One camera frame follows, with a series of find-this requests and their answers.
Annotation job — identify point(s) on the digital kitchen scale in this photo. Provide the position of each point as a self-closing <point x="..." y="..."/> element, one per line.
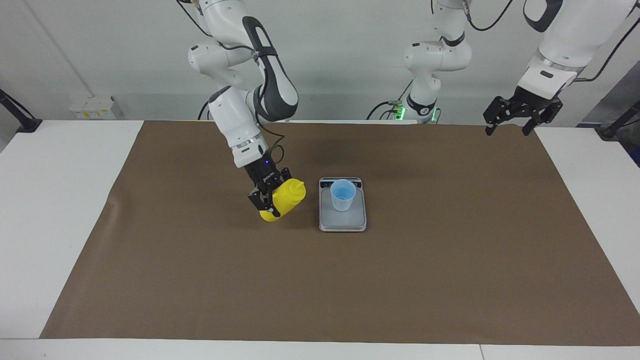
<point x="342" y="220"/>

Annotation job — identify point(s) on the yellow squeeze bottle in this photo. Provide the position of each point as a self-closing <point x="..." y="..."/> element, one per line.
<point x="290" y="197"/>

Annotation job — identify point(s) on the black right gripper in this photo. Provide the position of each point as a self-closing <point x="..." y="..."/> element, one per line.
<point x="264" y="175"/>

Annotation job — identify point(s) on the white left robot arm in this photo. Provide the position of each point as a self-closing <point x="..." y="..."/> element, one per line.
<point x="565" y="45"/>

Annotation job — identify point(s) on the light blue plastic cup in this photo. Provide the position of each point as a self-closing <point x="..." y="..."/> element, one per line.
<point x="343" y="197"/>

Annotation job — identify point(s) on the brown paper mat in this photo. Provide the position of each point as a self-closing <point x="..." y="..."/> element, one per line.
<point x="300" y="275"/>

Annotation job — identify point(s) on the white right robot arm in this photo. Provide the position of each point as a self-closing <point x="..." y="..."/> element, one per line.
<point x="235" y="120"/>

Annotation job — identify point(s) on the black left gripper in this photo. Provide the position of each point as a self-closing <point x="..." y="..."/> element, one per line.
<point x="530" y="102"/>

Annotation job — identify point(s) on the black clamp stand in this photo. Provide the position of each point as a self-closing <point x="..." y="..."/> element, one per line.
<point x="25" y="122"/>
<point x="612" y="129"/>

